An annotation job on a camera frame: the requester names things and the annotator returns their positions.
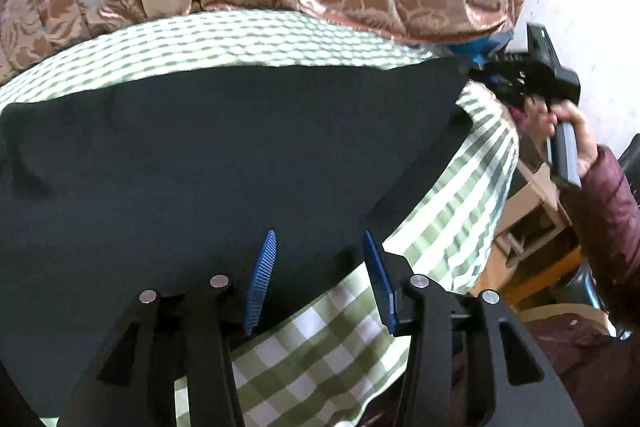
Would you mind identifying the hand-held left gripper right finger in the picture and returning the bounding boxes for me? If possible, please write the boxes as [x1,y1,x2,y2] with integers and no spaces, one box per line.
[364,230,586,427]

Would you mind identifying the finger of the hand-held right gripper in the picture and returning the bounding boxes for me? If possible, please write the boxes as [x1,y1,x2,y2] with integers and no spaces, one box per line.
[467,51,530,76]
[470,74,531,108]

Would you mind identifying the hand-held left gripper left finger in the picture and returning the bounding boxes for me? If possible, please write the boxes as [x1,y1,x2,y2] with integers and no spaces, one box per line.
[57,230,277,427]

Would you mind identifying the black pants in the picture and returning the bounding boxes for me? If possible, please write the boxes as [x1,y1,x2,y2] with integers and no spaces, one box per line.
[0,57,473,418]

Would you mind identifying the person's right forearm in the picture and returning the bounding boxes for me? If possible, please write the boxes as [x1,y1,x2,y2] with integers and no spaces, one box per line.
[557,146,640,323]

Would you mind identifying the person's right hand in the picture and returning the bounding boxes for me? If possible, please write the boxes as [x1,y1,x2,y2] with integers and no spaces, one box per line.
[524,100,600,178]

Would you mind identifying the blue object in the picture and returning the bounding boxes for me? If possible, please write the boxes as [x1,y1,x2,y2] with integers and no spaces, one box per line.
[450,32,515,66]

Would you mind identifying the green checked bed sheet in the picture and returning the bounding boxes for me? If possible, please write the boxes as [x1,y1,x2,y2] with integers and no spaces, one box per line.
[0,9,521,427]

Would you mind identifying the cardboard box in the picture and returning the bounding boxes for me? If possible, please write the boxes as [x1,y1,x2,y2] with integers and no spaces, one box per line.
[502,159,576,260]

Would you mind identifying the wooden furniture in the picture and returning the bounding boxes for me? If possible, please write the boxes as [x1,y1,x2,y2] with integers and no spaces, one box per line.
[472,237,590,308]

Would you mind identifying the person's maroon jacket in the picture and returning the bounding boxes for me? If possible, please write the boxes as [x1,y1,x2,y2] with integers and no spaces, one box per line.
[520,307,640,427]

